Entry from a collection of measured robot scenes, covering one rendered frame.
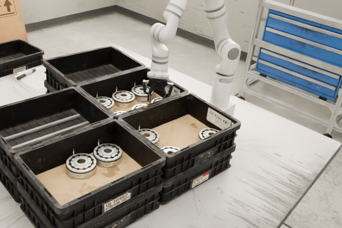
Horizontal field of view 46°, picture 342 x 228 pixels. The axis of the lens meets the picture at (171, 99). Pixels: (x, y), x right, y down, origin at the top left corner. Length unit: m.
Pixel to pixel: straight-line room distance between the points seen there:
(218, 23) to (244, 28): 2.83
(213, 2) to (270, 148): 0.72
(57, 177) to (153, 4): 4.08
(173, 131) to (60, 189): 0.54
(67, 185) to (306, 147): 1.13
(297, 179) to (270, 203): 0.22
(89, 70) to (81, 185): 0.87
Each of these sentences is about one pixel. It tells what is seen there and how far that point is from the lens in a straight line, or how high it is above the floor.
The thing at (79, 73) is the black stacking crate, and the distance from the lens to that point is 2.08.
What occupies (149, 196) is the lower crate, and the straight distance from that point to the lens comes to 1.40.
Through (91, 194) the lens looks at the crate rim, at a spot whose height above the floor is 0.93.
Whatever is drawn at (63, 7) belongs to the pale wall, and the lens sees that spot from 5.19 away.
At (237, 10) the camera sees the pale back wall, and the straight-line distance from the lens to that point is 4.59.
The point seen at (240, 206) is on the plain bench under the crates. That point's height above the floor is 0.70.
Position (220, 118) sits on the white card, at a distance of 1.67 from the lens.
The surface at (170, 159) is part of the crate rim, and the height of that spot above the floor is 0.92.
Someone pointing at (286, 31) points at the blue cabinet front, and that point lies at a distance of 3.42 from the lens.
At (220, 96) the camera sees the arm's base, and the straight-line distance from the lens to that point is 1.92.
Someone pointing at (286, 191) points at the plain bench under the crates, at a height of 0.70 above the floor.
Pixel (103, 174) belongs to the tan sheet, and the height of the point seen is 0.83.
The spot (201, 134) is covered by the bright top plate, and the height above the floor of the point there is 0.86.
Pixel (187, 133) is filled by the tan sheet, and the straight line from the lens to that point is 1.67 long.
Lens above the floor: 1.75
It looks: 29 degrees down
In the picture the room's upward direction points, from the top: 7 degrees clockwise
